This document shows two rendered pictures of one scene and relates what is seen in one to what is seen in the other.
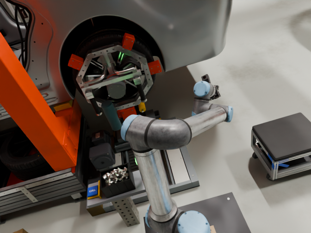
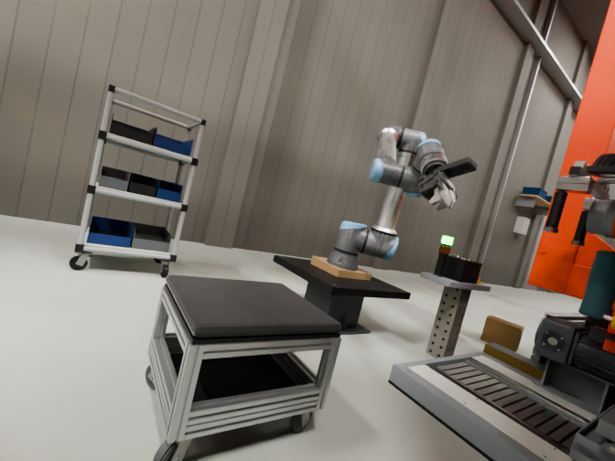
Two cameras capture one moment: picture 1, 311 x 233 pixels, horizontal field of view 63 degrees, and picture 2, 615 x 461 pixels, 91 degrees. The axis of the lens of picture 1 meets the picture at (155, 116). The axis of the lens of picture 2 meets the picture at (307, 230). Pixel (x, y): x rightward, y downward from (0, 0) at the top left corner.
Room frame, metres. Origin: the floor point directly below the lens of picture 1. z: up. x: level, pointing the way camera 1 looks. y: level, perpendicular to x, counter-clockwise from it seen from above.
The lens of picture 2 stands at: (1.87, -1.29, 0.61)
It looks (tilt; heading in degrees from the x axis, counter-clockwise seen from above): 3 degrees down; 143
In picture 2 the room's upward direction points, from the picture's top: 14 degrees clockwise
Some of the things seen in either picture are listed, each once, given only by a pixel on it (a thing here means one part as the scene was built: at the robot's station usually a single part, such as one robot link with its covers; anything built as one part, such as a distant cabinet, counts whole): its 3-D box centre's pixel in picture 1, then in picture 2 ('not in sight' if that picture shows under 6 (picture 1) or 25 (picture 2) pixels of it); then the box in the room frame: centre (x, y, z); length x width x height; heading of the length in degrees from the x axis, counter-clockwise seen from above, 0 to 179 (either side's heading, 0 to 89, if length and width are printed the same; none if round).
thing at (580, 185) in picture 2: (136, 78); (575, 184); (1.52, 0.04, 0.93); 0.09 x 0.05 x 0.05; 179
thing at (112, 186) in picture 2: not in sight; (140, 188); (-0.27, -1.04, 0.50); 0.54 x 0.42 x 1.00; 89
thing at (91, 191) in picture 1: (93, 191); not in sight; (1.06, 0.55, 0.47); 0.07 x 0.07 x 0.02; 89
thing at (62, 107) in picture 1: (63, 102); not in sight; (1.88, 0.71, 0.70); 0.14 x 0.14 x 0.05; 89
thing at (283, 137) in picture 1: (287, 149); (238, 354); (1.14, -0.88, 0.17); 0.43 x 0.36 x 0.34; 89
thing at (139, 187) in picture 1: (119, 187); (457, 282); (1.06, 0.38, 0.44); 0.43 x 0.17 x 0.03; 89
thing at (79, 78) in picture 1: (115, 79); not in sight; (1.73, 0.21, 0.85); 0.54 x 0.07 x 0.54; 89
